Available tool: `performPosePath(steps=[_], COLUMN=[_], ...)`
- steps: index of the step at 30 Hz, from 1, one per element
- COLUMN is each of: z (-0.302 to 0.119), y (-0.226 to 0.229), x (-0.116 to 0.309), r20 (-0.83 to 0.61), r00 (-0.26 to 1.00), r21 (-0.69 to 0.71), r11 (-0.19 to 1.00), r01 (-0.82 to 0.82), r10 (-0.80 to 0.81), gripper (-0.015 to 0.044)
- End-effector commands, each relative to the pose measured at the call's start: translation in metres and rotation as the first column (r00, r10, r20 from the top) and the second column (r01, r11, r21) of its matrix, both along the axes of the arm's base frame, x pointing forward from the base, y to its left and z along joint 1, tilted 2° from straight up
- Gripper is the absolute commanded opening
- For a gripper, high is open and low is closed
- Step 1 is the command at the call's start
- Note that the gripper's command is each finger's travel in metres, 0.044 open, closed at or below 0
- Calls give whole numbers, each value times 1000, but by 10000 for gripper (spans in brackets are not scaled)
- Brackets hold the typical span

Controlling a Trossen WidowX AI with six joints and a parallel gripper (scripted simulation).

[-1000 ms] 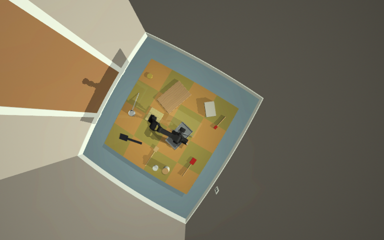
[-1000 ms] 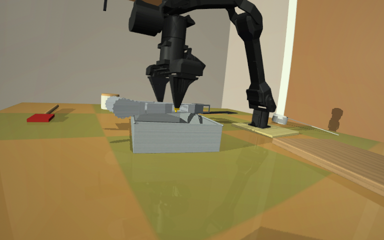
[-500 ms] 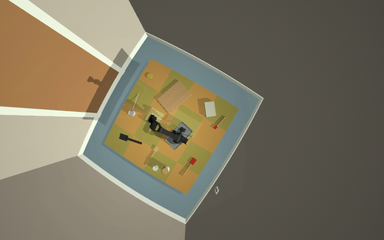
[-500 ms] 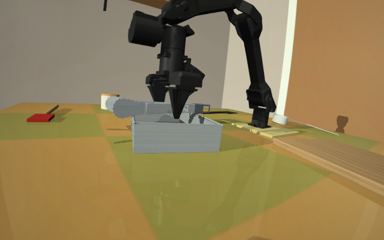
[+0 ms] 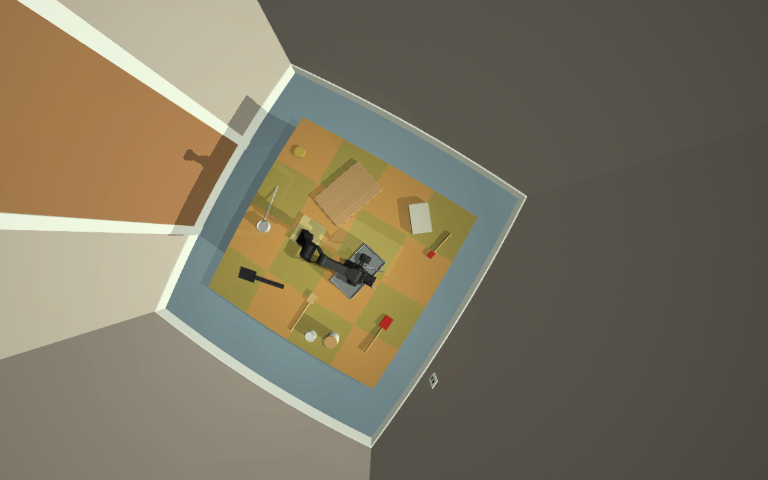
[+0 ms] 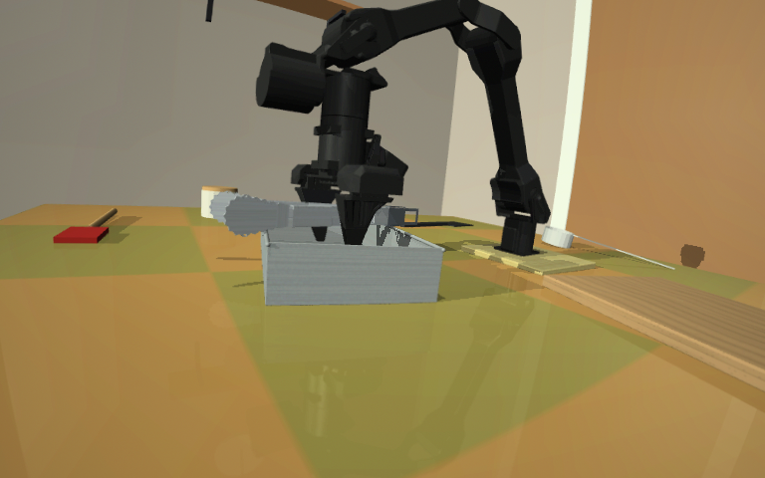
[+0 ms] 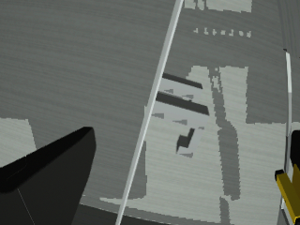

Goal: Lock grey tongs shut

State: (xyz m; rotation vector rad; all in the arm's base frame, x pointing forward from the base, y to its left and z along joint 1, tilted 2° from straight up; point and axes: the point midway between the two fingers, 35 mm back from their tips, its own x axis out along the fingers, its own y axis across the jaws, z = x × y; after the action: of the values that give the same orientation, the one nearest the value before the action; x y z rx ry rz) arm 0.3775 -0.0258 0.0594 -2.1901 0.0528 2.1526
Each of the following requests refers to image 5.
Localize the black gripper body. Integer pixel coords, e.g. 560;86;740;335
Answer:
346;253;371;287

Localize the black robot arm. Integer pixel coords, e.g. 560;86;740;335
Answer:
295;228;376;287

